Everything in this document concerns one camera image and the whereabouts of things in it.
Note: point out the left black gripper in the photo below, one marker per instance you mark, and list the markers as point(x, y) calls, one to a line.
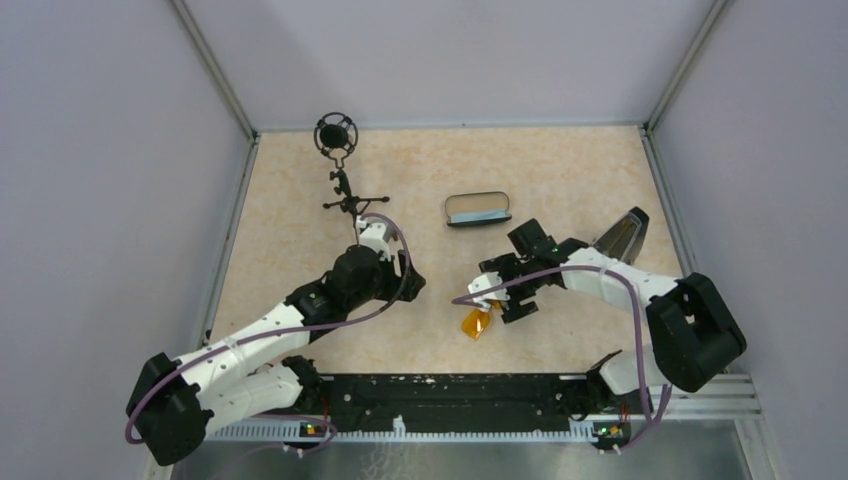
point(406, 286)

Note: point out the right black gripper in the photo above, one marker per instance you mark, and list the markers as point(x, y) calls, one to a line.
point(512, 309)

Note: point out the light blue cleaning cloth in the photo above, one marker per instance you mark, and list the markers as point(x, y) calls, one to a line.
point(481, 217)

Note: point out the black glasses case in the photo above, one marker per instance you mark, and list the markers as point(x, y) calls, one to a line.
point(475, 201)

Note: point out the orange sunglasses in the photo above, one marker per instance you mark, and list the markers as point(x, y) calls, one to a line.
point(479, 318)

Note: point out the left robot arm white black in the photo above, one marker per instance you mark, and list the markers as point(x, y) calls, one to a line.
point(177, 403)

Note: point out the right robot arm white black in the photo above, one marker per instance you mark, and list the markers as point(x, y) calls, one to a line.
point(684, 332)

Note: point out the black wedge mirror block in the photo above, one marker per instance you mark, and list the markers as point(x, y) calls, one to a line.
point(624, 240)

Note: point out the black microphone on tripod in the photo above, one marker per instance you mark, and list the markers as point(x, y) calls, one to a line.
point(336, 137)

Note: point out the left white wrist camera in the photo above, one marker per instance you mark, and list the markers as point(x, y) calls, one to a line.
point(376, 236)

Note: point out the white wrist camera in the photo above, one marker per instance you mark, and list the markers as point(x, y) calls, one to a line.
point(376, 236)
point(486, 291)

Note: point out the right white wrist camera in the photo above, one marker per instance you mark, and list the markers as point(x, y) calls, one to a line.
point(486, 291)

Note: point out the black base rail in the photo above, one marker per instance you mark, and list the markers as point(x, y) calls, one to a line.
point(461, 403)

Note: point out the white cable duct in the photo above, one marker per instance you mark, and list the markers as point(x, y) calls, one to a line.
point(601, 431)

